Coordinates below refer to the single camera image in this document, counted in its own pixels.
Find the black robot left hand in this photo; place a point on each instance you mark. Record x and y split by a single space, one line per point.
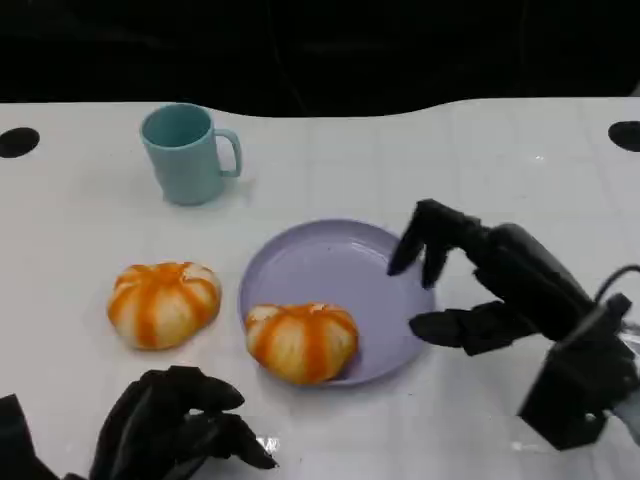
150 425

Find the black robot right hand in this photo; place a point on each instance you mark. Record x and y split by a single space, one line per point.
520 270

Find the orange white toy bread roll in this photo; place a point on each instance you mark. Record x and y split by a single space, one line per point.
300 345
160 307

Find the lilac plate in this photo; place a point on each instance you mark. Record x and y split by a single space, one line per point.
350 270

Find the pale green mug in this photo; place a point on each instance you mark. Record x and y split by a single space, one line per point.
185 167

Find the black backdrop cloth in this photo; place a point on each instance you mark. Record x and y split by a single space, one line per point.
320 50

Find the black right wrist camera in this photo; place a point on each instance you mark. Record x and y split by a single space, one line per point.
575 390

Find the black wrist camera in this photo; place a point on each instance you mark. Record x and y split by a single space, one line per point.
575 390
17 445

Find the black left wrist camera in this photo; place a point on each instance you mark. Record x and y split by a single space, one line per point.
17 445

